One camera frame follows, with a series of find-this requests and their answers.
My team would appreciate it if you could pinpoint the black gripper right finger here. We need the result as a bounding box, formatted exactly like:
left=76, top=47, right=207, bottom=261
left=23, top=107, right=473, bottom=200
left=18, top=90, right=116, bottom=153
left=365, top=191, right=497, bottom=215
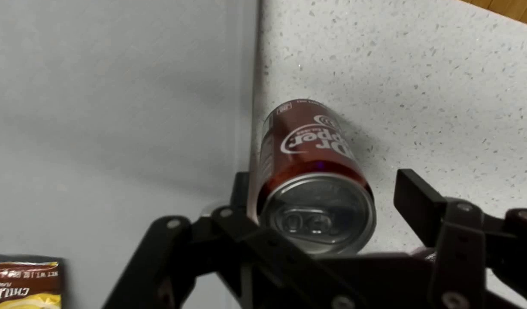
left=391, top=167, right=527, bottom=309

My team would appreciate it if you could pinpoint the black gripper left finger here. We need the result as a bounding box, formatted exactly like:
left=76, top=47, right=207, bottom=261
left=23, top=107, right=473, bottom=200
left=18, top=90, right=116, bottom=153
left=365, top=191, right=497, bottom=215
left=100, top=170, right=356, bottom=309

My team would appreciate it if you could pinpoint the red Dr Pepper can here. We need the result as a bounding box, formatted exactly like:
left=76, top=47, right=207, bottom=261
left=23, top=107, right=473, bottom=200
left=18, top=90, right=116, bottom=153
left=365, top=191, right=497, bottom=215
left=246, top=97, right=379, bottom=258

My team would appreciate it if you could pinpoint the grey plastic tray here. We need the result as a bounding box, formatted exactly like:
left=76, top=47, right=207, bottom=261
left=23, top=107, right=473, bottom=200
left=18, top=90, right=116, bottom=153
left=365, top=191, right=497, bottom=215
left=0, top=0, right=262, bottom=309

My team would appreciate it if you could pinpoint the yellow snack bag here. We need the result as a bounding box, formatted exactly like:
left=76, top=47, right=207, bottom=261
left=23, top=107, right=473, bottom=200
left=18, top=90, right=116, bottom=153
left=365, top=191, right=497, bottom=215
left=0, top=253, right=66, bottom=309

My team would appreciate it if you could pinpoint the wooden lower cabinet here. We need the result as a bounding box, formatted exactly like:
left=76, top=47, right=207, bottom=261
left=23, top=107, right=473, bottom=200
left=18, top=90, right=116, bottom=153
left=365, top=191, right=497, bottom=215
left=459, top=0, right=527, bottom=30

